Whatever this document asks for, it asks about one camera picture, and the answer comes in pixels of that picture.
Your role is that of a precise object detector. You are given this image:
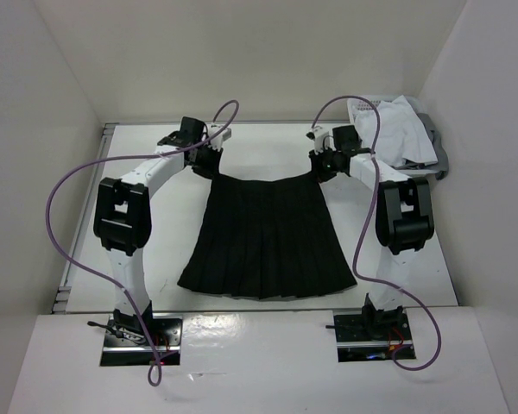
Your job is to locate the black pleated skirt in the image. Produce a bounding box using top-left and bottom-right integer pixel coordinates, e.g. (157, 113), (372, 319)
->
(178, 172), (357, 299)

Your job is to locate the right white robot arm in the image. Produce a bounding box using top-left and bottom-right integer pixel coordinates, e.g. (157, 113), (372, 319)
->
(306, 125), (435, 339)

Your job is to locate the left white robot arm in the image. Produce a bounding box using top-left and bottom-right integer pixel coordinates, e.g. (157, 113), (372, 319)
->
(93, 116), (231, 345)

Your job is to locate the white laundry basket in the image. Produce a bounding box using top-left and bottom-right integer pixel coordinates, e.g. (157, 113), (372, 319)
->
(346, 94), (433, 181)

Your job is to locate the white skirt in basket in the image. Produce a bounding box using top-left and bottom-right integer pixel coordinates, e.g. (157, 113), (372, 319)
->
(354, 95), (439, 167)

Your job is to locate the grey skirt in basket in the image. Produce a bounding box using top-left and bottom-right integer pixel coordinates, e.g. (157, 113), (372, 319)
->
(376, 113), (449, 180)

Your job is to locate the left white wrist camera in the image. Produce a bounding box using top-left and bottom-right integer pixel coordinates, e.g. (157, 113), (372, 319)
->
(207, 123), (232, 152)

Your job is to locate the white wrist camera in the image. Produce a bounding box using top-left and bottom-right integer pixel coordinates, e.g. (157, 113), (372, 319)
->
(306, 126), (330, 154)
(207, 123), (232, 152)

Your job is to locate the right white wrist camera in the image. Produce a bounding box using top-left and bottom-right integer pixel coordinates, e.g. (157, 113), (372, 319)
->
(306, 126), (330, 154)

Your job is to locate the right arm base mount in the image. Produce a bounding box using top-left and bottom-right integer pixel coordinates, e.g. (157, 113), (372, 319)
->
(325, 310), (416, 363)

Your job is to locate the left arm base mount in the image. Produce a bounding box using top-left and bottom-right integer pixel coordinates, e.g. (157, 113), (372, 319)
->
(87, 313), (183, 367)

